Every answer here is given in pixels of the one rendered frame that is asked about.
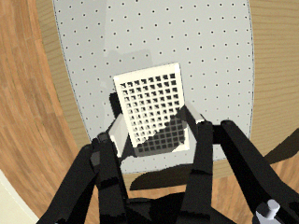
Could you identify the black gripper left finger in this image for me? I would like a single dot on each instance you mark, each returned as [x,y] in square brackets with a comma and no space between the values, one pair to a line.
[71,202]

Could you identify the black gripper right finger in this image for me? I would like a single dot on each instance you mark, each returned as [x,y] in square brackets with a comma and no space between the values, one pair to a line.
[270,200]

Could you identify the white well plate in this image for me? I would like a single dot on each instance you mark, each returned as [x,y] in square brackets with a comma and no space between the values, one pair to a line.
[139,110]

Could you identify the pale grey perforated base plate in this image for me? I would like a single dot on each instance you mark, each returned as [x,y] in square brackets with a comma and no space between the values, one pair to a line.
[212,40]

